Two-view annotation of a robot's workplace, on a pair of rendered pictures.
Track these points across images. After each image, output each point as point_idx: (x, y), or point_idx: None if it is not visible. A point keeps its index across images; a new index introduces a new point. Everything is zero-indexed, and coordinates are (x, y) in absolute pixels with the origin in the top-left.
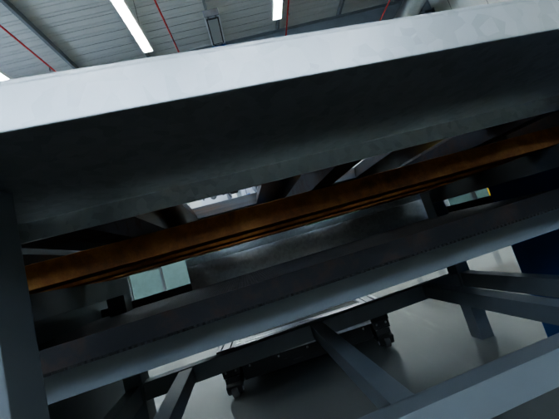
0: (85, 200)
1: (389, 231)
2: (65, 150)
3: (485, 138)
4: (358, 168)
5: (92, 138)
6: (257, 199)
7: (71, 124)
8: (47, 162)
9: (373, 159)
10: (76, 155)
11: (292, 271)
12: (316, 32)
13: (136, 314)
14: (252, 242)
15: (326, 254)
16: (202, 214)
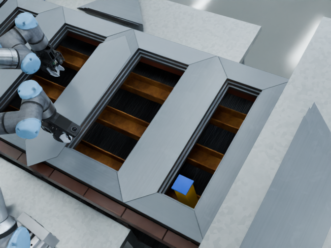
0: (218, 54)
1: (6, 143)
2: (221, 30)
3: (64, 37)
4: (1, 103)
5: (217, 27)
6: (84, 135)
7: (220, 23)
8: (224, 33)
9: (18, 83)
10: (219, 32)
11: (135, 116)
12: (193, 7)
13: (200, 179)
14: (74, 198)
15: (85, 137)
16: (114, 169)
